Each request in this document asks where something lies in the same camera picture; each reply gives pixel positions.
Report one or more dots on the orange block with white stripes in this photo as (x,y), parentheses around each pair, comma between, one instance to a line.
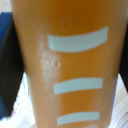
(73,66)

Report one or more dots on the gripper right finger with blue pad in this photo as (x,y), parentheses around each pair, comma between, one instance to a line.
(124,66)

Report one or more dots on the gripper left finger with blue pad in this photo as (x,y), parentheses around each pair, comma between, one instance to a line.
(10,66)

